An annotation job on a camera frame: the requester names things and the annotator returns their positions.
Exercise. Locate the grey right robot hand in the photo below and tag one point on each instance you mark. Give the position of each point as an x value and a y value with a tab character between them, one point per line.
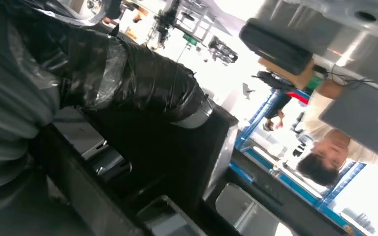
150	81

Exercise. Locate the person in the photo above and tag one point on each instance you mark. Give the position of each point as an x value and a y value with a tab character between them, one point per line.
275	104
326	153

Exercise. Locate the blue metal shelf rack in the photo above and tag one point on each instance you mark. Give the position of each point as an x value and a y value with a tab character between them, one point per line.
246	135

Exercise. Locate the black box device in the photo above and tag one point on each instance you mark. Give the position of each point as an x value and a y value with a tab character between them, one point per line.
273	45

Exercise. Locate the stainless steel workbench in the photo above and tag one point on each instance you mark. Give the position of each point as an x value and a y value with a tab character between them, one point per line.
355	52

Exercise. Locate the brown cardboard box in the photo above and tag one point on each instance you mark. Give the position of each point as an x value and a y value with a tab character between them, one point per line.
301	81

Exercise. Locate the stamped sheet metal panel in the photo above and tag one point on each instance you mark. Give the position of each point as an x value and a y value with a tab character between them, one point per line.
339	13

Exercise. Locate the grey laptop with yellow mark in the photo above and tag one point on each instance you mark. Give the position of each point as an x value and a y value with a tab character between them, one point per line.
362	120

